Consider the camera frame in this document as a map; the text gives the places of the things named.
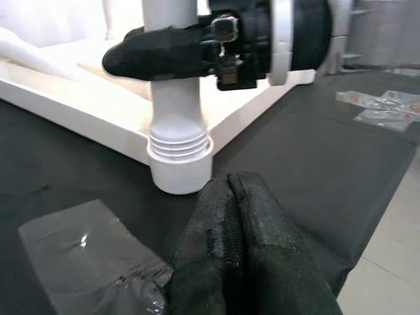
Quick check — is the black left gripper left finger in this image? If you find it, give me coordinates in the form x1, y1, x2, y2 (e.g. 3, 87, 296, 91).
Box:
167, 178, 244, 315

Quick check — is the black tablecloth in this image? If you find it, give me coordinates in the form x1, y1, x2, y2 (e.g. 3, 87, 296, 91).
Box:
0, 70, 420, 315

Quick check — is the white plastic children table top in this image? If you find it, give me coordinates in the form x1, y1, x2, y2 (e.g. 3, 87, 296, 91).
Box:
0, 32, 316, 196

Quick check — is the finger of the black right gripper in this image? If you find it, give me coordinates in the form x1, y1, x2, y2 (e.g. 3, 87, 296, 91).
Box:
102, 26, 211, 81

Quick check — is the white plastic table leg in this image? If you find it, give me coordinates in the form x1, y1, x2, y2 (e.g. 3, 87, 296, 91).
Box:
0, 26, 81, 81
101, 0, 124, 40
142, 0, 214, 165

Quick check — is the clear tape strip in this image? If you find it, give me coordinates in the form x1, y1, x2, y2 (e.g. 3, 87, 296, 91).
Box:
18, 199, 174, 315

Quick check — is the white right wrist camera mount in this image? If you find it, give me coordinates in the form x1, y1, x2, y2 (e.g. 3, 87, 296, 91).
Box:
267, 0, 348, 87

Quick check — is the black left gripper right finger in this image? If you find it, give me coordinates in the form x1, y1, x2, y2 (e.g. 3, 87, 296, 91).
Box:
227, 171, 342, 315

